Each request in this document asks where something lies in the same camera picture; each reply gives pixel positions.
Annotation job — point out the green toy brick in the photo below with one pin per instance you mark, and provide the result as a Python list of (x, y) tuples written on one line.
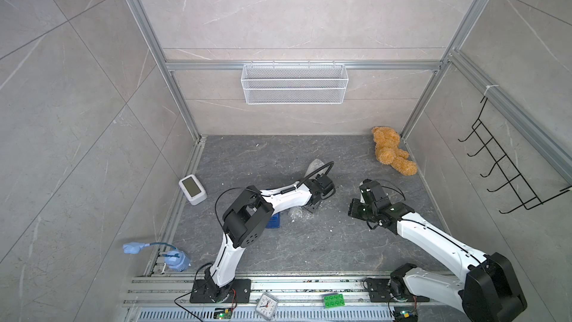
[(333, 301)]

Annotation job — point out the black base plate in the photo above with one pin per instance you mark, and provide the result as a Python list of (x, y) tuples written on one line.
[(206, 292), (382, 290)]

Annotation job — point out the small white analog clock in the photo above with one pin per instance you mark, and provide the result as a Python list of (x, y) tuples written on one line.
[(267, 306)]

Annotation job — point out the black wall hook rack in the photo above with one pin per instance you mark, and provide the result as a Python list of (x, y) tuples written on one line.
[(512, 177)]

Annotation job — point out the brown teddy bear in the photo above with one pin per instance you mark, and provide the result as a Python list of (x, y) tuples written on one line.
[(388, 152)]

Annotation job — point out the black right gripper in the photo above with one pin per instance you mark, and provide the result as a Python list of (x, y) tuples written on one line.
[(353, 211)]

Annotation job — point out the blue tape dispenser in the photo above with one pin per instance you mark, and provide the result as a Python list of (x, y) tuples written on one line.
[(274, 222)]

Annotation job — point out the white digital clock display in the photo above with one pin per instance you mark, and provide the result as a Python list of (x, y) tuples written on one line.
[(193, 189)]

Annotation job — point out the white wire mesh basket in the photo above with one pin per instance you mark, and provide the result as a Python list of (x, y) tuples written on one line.
[(294, 84)]

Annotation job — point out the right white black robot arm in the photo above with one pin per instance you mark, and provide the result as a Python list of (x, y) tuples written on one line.
[(483, 286)]

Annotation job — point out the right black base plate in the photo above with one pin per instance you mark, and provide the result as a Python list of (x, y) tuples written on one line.
[(382, 290)]

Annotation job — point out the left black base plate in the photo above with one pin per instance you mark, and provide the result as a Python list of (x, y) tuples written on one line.
[(206, 292)]

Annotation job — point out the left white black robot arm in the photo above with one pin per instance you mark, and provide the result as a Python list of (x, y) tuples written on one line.
[(247, 217)]

